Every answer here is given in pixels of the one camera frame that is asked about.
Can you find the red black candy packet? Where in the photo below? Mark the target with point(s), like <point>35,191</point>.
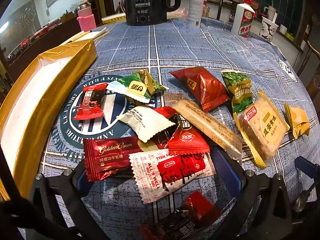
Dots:
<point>185,139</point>

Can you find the pink sleeved water bottle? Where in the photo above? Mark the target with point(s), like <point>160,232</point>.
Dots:
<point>85,16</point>

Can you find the dark wooden sideboard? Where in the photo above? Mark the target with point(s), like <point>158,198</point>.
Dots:
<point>49,40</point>

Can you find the red black bottom candy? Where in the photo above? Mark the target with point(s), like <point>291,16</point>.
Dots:
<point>196,214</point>

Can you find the yellow egg yolk cracker pack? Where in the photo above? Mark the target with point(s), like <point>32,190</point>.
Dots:
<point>263,128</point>

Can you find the yellow tape measure ruler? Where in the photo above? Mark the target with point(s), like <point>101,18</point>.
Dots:
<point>114,18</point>

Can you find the yellow taped white tray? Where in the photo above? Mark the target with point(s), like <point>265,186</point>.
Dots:
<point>33,103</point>

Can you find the green white snack packet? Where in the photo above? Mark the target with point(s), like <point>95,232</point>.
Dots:
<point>139,87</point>

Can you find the white paper cup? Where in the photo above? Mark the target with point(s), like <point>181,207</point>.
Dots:
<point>268,29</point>

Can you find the dark red puffy snack bag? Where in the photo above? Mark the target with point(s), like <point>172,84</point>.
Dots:
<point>204,86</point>

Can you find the white pillow snack packet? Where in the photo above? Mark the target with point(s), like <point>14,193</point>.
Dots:
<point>145,122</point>

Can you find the small yellow snack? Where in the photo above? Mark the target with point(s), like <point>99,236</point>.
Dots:
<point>298,120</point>

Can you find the black electric kettle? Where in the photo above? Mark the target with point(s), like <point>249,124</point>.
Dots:
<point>148,12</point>

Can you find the long beige biscuit pack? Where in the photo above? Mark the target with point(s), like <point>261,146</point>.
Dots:
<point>210,126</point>

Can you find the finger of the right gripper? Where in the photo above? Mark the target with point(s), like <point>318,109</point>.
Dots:
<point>307,167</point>

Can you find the white paper notepad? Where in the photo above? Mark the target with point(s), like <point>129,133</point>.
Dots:
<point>86,36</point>

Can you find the white red liquor bottle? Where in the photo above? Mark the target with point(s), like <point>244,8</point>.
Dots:
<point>243,20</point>

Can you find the white spray bottle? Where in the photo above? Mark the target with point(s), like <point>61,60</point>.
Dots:
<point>195,12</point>

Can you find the green pea snack packet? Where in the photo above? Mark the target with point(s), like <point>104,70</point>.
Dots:
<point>240,86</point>

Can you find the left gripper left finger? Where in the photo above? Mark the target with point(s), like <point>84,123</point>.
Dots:
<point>59,209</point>

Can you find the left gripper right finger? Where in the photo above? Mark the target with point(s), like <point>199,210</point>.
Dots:
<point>261,209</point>

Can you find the small red candy packet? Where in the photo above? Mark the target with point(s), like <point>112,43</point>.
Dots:
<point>90,104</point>

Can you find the white red wafer packet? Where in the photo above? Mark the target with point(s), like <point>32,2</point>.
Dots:
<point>157,173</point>

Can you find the Golden Crown red wafer bar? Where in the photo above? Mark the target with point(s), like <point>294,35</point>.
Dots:
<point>107,157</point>

